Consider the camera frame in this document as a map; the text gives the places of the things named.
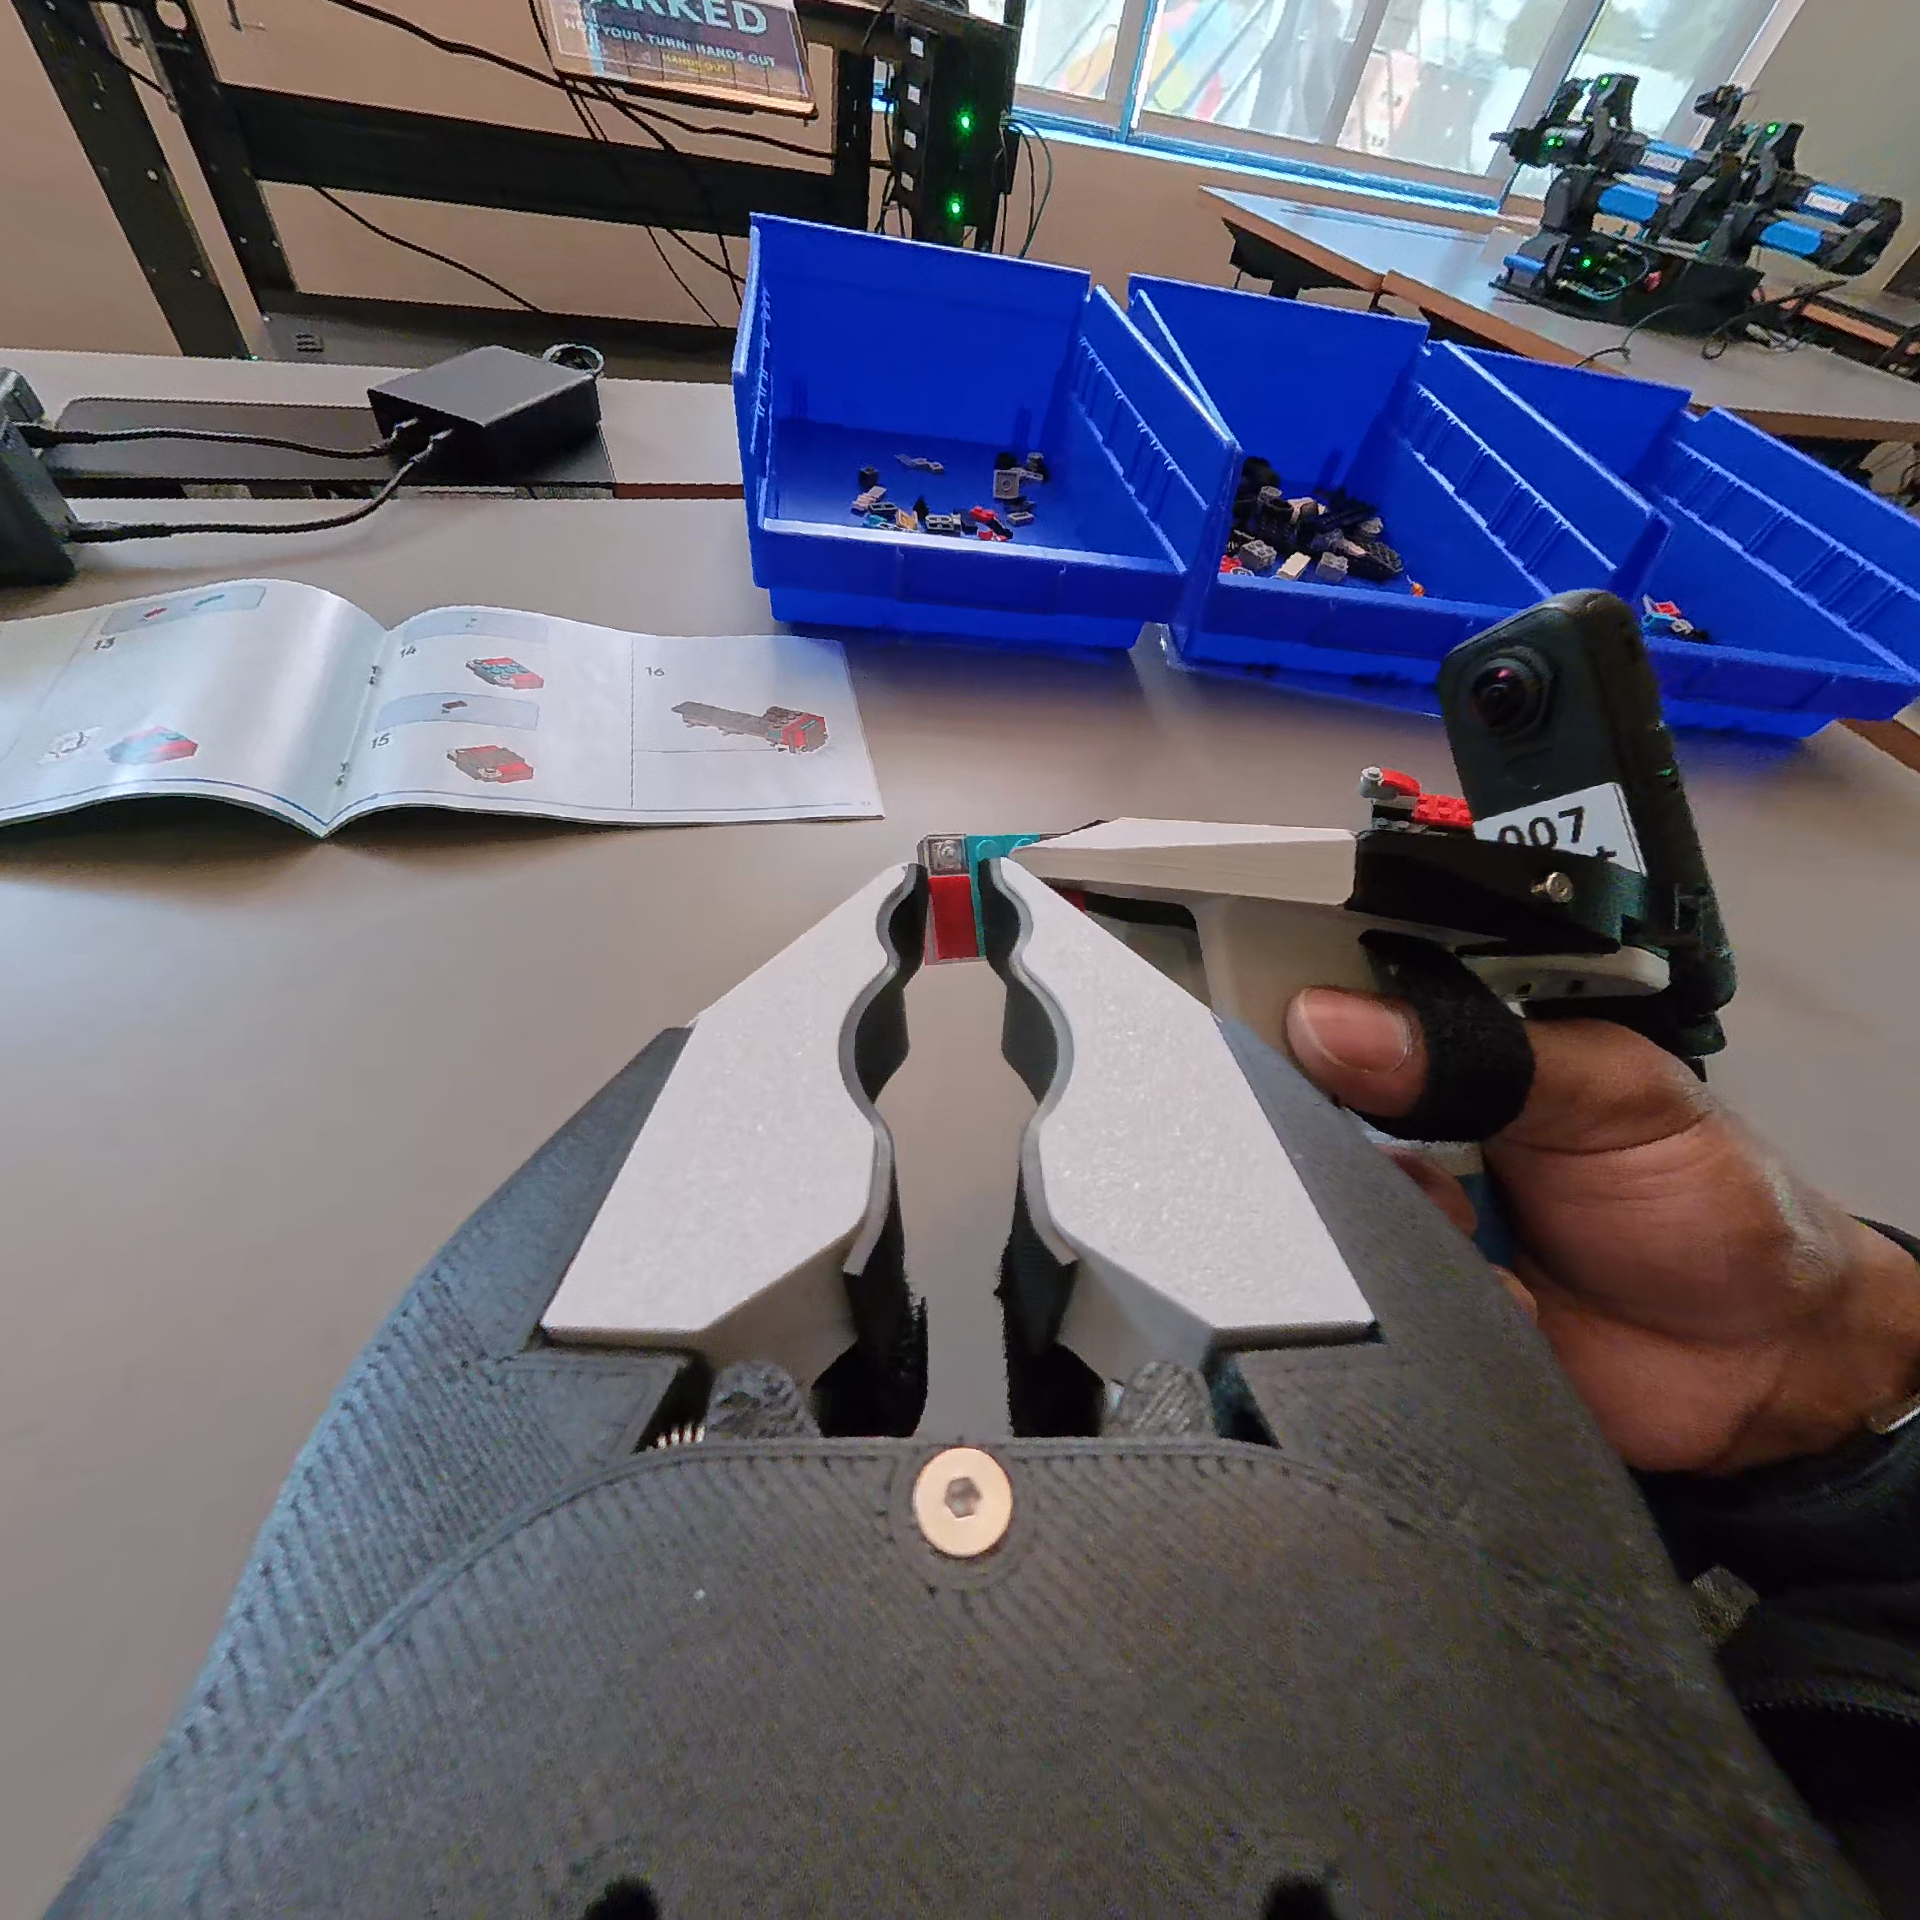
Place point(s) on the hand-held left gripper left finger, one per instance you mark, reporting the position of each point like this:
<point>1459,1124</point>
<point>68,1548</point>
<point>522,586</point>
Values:
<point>721,1172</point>

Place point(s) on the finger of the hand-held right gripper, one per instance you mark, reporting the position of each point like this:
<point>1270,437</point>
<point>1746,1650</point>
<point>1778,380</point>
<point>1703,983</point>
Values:
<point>1201,862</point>

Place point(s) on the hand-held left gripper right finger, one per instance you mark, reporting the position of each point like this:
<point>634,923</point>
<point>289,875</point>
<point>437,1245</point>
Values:
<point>1186,1186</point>

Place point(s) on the red and teal brick block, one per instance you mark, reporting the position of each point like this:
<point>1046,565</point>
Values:
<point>955,915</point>

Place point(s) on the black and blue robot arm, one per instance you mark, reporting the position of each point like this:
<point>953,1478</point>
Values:
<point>1787,212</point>
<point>1577,195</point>

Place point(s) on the person's right forearm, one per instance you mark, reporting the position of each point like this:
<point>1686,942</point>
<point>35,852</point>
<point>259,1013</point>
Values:
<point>1830,1651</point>

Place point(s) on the grey desk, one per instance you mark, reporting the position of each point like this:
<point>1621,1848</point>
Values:
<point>451,1051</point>

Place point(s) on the person's right hand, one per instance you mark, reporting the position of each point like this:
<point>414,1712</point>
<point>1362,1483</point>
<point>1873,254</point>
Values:
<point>1652,1245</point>

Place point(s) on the red and white brick airplane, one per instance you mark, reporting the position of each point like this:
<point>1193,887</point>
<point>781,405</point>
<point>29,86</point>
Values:
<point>1425,804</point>

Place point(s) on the loose red and teal bricks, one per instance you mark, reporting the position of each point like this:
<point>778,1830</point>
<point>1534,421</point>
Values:
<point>1675,619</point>

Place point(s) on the pile of dark bricks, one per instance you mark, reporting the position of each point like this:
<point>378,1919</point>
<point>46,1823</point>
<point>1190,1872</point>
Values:
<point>1321,533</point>

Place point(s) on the scattered small grey bricks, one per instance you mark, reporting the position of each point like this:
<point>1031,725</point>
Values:
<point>962,504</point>

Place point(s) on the blue plastic bin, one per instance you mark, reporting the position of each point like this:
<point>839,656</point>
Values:
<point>1559,436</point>
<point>1290,390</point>
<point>932,346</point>

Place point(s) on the open instruction booklet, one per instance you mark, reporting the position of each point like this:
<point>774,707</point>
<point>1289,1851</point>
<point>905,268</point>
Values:
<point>451,722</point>

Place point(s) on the brown background table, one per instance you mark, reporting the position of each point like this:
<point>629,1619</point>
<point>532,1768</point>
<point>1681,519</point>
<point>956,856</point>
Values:
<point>1350,240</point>

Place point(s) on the black power strip green lights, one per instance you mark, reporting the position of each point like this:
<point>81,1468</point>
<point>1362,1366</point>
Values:
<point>946,150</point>

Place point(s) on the black power adapter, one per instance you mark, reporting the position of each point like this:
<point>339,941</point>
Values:
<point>487,404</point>

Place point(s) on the window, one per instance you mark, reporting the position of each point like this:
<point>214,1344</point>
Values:
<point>1276,61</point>

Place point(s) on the black power station with screen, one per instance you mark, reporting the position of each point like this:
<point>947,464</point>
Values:
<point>33,510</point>

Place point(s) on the framed sign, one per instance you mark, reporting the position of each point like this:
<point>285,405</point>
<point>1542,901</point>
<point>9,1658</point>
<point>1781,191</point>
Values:
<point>676,44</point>

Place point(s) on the black metal rack frame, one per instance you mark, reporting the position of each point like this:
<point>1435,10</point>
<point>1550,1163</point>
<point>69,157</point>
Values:
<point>135,150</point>

